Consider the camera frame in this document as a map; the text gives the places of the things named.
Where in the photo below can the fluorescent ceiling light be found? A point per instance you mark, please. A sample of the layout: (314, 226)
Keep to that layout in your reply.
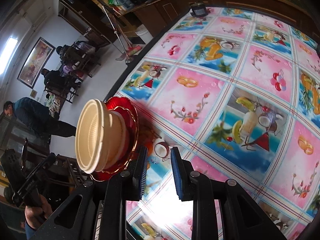
(7, 55)

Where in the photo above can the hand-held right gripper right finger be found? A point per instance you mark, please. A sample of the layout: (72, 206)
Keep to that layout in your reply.
(176, 175)

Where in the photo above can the small black electronic device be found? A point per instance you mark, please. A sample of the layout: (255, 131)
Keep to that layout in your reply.
(198, 10)

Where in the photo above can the white plastic bucket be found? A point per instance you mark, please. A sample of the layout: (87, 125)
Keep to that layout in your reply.
(143, 33)

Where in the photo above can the pink and green broom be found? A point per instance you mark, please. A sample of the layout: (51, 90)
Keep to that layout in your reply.
(135, 49)

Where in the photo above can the dark wooden shelf cabinet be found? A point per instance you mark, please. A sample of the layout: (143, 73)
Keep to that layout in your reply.
(75, 12)

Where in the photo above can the grey floor wiper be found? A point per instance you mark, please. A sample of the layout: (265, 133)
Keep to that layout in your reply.
(120, 57)

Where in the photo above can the blue water jug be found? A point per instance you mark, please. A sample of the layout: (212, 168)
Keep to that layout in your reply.
(123, 0)

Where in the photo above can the printed fruit pattern tablecloth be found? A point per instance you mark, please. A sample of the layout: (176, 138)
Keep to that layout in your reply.
(200, 87)

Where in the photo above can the small red gold-rimmed plate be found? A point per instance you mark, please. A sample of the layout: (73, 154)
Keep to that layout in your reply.
(120, 111)

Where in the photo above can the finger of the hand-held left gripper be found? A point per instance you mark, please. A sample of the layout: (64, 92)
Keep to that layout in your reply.
(46, 163)

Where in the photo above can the dark wooden chair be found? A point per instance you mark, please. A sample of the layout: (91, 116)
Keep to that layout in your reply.
(67, 170)
(80, 60)

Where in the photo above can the brown wooden counter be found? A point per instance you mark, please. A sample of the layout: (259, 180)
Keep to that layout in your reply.
(170, 5)

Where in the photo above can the framed wall painting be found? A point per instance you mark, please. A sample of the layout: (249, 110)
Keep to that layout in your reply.
(35, 62)

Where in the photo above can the person's left hand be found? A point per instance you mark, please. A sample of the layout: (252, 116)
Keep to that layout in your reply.
(37, 213)

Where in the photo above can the beige disposable bowl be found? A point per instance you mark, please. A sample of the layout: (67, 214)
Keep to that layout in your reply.
(92, 135)

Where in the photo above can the large red glass plate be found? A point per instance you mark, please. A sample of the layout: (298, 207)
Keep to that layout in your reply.
(107, 176)

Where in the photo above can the green packet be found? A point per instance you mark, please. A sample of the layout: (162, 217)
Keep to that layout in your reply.
(112, 2)

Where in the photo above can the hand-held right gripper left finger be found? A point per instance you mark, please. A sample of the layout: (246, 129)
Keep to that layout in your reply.
(142, 172)

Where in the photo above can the black rimmed table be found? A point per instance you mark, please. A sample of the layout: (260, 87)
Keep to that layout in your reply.
(153, 45)

